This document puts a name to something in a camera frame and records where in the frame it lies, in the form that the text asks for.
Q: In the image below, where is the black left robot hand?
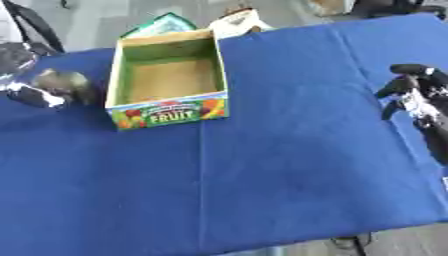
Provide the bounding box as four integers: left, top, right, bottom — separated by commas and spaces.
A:
1, 79, 69, 110

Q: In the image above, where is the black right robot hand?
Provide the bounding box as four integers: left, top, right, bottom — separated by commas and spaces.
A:
372, 62, 448, 165

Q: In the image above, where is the grey green soft toy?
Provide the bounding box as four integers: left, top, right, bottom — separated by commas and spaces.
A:
29, 67, 100, 107

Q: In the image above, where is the tan cardboard box green inside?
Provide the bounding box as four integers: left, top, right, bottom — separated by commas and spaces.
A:
103, 8, 275, 131

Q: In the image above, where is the black chair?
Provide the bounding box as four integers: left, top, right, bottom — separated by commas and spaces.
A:
348, 0, 448, 20

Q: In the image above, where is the black tripod foot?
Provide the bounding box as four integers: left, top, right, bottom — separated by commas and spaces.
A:
325, 232, 375, 256

